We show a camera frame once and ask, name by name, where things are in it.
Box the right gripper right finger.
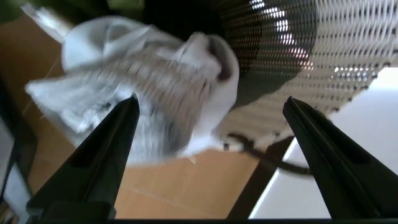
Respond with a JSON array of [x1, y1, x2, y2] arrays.
[[282, 96, 398, 218]]

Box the white laundry basket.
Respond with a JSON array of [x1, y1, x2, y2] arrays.
[[217, 0, 398, 177]]

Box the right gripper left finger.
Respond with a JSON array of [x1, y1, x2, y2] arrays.
[[26, 93, 141, 218]]

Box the pale grey shorts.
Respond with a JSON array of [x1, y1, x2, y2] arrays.
[[21, 2, 241, 166]]

